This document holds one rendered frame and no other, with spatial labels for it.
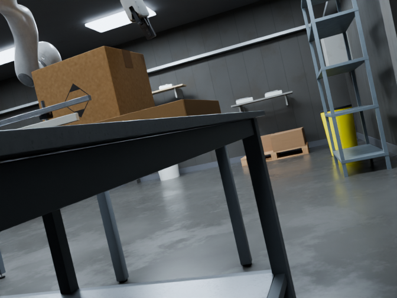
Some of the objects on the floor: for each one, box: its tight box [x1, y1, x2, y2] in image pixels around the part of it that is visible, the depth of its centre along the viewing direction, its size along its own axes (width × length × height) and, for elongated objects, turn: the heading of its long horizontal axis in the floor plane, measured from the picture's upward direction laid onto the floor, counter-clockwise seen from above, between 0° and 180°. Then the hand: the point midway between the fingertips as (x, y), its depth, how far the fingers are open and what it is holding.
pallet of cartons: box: [240, 127, 310, 167], centre depth 800 cm, size 132×91×48 cm
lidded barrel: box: [158, 164, 180, 180], centre depth 881 cm, size 53×53×66 cm
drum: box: [320, 104, 358, 156], centre depth 623 cm, size 47×49×74 cm
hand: (149, 32), depth 136 cm, fingers closed
